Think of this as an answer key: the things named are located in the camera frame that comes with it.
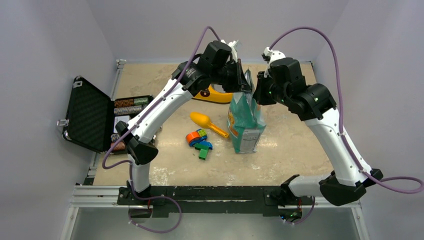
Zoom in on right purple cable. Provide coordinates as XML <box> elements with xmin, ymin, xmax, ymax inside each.
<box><xmin>268</xmin><ymin>26</ymin><xmax>424</xmax><ymax>195</ymax></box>

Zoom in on black poker chip case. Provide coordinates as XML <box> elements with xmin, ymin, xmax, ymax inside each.
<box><xmin>56</xmin><ymin>76</ymin><xmax>154</xmax><ymax>153</ymax></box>

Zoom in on blue toy brick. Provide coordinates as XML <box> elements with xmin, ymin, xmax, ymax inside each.
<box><xmin>199</xmin><ymin>141</ymin><xmax>213</xmax><ymax>150</ymax></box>

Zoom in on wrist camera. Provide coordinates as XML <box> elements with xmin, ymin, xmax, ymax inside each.
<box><xmin>261</xmin><ymin>47</ymin><xmax>286</xmax><ymax>78</ymax></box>
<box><xmin>220</xmin><ymin>39</ymin><xmax>241</xmax><ymax>62</ymax></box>

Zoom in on green dog food bag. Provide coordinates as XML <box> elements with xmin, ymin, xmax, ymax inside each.
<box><xmin>227</xmin><ymin>69</ymin><xmax>267</xmax><ymax>154</ymax></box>

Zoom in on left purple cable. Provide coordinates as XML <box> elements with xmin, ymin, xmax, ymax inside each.
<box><xmin>101</xmin><ymin>25</ymin><xmax>222</xmax><ymax>170</ymax></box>

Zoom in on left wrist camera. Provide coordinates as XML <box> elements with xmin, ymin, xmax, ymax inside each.
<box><xmin>220</xmin><ymin>39</ymin><xmax>241</xmax><ymax>62</ymax></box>

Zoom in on orange blue toy truck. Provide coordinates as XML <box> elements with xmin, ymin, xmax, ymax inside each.
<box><xmin>185</xmin><ymin>128</ymin><xmax>208</xmax><ymax>147</ymax></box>

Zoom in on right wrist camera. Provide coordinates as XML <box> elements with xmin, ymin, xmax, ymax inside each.
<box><xmin>261</xmin><ymin>47</ymin><xmax>286</xmax><ymax>78</ymax></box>

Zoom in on yellow double pet bowl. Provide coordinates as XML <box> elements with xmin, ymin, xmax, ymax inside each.
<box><xmin>193</xmin><ymin>85</ymin><xmax>233</xmax><ymax>105</ymax></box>

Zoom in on green toy brick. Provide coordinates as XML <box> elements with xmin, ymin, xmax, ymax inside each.
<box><xmin>194</xmin><ymin>143</ymin><xmax>210</xmax><ymax>160</ymax></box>

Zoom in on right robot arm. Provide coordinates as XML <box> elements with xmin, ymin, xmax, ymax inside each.
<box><xmin>253</xmin><ymin>57</ymin><xmax>384</xmax><ymax>206</ymax></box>

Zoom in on yellow plastic scoop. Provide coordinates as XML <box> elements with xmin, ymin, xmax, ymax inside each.
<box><xmin>189</xmin><ymin>112</ymin><xmax>229</xmax><ymax>138</ymax></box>

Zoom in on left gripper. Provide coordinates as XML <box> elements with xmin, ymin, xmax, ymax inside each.
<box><xmin>210</xmin><ymin>58</ymin><xmax>252</xmax><ymax>93</ymax></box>

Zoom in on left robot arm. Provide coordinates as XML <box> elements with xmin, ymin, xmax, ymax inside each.
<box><xmin>115</xmin><ymin>40</ymin><xmax>251</xmax><ymax>205</ymax></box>

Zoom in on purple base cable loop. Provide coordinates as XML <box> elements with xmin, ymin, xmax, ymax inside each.
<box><xmin>127</xmin><ymin>194</ymin><xmax>185</xmax><ymax>235</ymax></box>

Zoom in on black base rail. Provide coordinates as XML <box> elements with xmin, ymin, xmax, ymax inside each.
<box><xmin>71</xmin><ymin>185</ymin><xmax>362</xmax><ymax>220</ymax></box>

